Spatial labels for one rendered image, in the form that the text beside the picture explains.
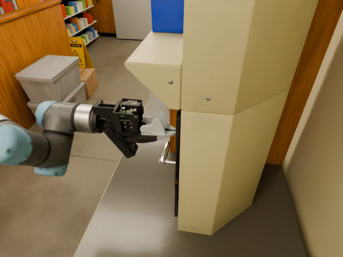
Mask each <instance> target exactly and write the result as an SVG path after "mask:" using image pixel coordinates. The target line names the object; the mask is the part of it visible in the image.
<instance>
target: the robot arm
mask: <svg viewBox="0 0 343 257"><path fill-rule="evenodd" d="M128 100H134V101H137V102H133V101H128ZM121 102H122V103H121ZM120 104H121V106H120ZM143 114H144V109H143V106H142V99H132V98H122V99H121V100H120V101H118V103H117V104H116V105H115V104H104V103H103V100H102V99H97V101H96V103H95V104H93V105H89V104H79V103H72V102H62V101H44V102H42V103H41V104H40V105H39V106H38V107H37V110H36V113H35V116H36V122H37V124H38V125H39V126H40V127H42V128H43V132H42V134H39V133H35V132H32V131H29V130H26V129H25V128H23V127H22V126H20V125H19V124H17V123H16V122H14V121H12V120H11V119H9V118H8V117H6V116H5V115H3V114H1V113H0V164H2V165H8V166H12V165H21V166H32V167H35V168H34V172H35V173H36V174H39V175H47V176H64V175H65V174H66V171H67V166H68V164H69V157H70V152H71V147H72V143H73V139H74V134H75V132H82V133H91V134H94V133H99V134H101V133H103V132H104V133H105V134H106V135H107V136H108V138H109V139H110V140H111V141H112V142H113V143H114V144H115V145H116V146H117V148H118V149H119V150H120V151H121V152H122V153H123V154H124V155H125V156H126V158H127V159H128V158H131V157H133V156H135V154H136V152H137V149H138V145H137V144H136V143H149V142H156V141H157V140H162V139H165V138H168V137H171V136H174V135H175V134H176V128H175V127H173V126H171V125H169V124H168V123H167V119H166V116H165V113H164V112H163V111H157V112H156V113H155V115H154V116H153V117H150V116H147V117H143Z"/></svg>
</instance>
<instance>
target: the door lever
mask: <svg viewBox="0 0 343 257"><path fill-rule="evenodd" d="M169 148H170V142H169V141H166V142H165V146H164V149H163V152H162V156H161V158H160V159H159V163H160V164H174V165H175V162H176V161H175V160H167V156H168V152H169Z"/></svg>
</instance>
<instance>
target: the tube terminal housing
mask: <svg viewBox="0 0 343 257"><path fill-rule="evenodd" d="M318 1H319V0H184V25H183V61H182V97H181V131H180V167H179V203H178V230H181V231H185V232H191V233H198V234H205V235H212V234H214V233H215V232H216V231H218V230H219V229H220V228H222V227H223V226H224V225H226V224H227V223H228V222H230V221H231V220H232V219H234V218H235V217H236V216H238V215H239V214H240V213H242V212H243V211H244V210H246V209H247V208H248V207H250V206H251V205H252V202H253V199H254V196H255V193H256V190H257V187H258V184H259V181H260V178H261V175H262V171H263V168H264V165H265V162H266V159H267V156H268V153H269V150H270V147H271V144H272V141H273V138H274V135H275V132H276V129H277V126H278V123H279V120H280V117H281V114H282V111H283V108H284V105H285V102H286V99H287V95H288V92H289V89H290V86H291V83H292V79H293V76H294V74H295V71H296V68H297V65H298V62H299V59H300V56H301V53H302V50H303V47H304V43H305V40H306V37H307V34H308V31H309V28H310V25H311V22H312V19H313V16H314V13H315V10H316V7H317V4H318Z"/></svg>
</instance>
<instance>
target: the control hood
mask: <svg viewBox="0 0 343 257"><path fill-rule="evenodd" d="M182 61H183V34H181V33H159V32H153V31H151V32H150V33H149V34H148V35H147V37H146V38H145V39H144V40H143V41H142V43H141V44H140V45H139V46H138V47H137V48H136V50H135V51H134V52H133V53H132V54H131V56H130V57H129V58H128V59H127V60H126V61H125V66H126V69H128V70H129V71H130V72H131V73H132V74H133V75H134V76H135V77H136V78H138V79H139V80H140V81H141V82H142V83H143V84H144V85H145V86H146V87H147V88H148V89H149V90H150V91H151V92H152V93H153V94H154V95H155V96H157V97H158V98H159V99H160V100H161V101H162V102H163V103H164V104H165V105H166V106H167V107H168V108H170V109H174V110H180V109H181V97H182Z"/></svg>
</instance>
